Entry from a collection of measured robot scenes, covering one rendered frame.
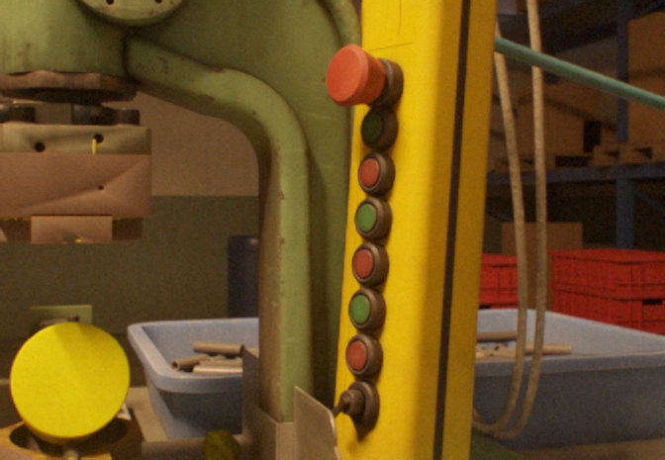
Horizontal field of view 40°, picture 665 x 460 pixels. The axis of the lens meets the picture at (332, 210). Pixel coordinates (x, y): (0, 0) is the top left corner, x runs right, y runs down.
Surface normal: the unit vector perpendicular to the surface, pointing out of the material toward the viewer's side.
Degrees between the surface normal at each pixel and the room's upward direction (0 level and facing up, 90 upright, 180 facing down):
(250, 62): 90
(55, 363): 74
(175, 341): 81
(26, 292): 90
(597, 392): 100
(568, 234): 90
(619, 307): 90
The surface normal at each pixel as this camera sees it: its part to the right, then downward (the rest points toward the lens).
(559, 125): 0.29, 0.00
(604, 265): -0.96, 0.00
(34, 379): 0.28, -0.27
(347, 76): -0.74, -0.07
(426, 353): 0.65, 0.00
